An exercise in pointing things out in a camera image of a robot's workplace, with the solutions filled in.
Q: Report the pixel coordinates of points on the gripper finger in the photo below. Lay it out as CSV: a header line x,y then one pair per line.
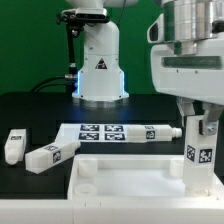
x,y
185,106
208,125

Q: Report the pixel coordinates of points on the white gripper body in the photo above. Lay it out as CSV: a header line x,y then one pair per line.
x,y
199,77

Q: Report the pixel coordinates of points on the white desk top tray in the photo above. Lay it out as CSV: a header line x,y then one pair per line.
x,y
146,176

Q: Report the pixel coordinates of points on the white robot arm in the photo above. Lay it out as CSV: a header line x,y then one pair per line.
x,y
175,47

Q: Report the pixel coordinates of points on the white L-shaped obstacle fence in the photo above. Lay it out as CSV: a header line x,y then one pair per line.
x,y
116,210

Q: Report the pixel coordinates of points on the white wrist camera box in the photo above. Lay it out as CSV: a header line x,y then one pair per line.
x,y
155,33

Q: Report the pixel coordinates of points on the white marker base plate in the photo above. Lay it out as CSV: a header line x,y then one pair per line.
x,y
92,132

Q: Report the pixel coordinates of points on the black camera on stand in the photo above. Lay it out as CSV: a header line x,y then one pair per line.
x,y
75,20

